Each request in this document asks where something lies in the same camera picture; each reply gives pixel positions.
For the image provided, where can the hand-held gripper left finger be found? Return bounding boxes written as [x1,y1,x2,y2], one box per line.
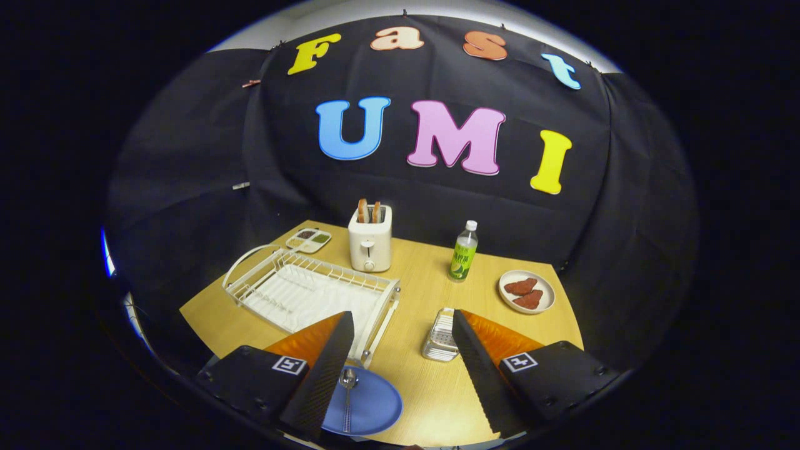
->
[197,311,356,441]

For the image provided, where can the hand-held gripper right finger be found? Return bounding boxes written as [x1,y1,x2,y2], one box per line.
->
[451,309,623,438]

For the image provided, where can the metal spoon with blue handle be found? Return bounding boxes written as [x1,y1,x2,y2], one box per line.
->
[339,367,358,433]

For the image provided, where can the metal wire basket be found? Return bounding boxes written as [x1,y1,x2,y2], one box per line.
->
[421,307,460,363]

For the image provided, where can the blue plate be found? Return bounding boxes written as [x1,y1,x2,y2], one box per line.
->
[322,364,403,436]

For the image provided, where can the white wire dish rack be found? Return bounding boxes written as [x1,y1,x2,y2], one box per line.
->
[222,244,401,368]

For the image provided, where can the beige oval plate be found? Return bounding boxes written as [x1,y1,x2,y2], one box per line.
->
[498,270,556,314]

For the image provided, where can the green label drink bottle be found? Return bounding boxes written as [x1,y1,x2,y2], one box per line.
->
[448,220,479,283]

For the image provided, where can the divided seasoning tray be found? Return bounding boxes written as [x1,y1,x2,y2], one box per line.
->
[286,228,332,254]

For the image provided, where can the white toaster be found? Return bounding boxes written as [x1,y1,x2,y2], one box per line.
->
[347,204,393,273]

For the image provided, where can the black backdrop cloth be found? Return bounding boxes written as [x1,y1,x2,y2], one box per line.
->
[106,14,699,376]

